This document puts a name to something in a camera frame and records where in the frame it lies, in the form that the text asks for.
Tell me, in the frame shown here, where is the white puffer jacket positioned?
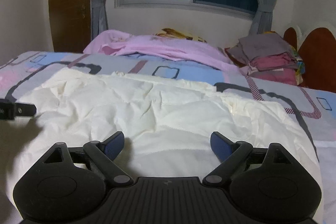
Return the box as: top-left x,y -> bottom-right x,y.
2,68 -> 322,223

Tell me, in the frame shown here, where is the stack of folded clothes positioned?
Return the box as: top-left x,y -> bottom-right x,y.
225,32 -> 305,86

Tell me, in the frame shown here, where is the patterned grey bed sheet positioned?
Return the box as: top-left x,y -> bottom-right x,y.
1,52 -> 335,223

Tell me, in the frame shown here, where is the pink blanket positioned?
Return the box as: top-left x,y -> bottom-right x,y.
83,30 -> 243,75

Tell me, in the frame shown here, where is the brown wooden door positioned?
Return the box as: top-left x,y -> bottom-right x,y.
49,0 -> 91,53

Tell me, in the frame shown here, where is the red and white headboard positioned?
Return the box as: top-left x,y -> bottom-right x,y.
283,22 -> 336,93

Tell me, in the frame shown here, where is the yellow patterned pillow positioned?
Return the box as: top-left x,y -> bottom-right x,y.
155,28 -> 207,43

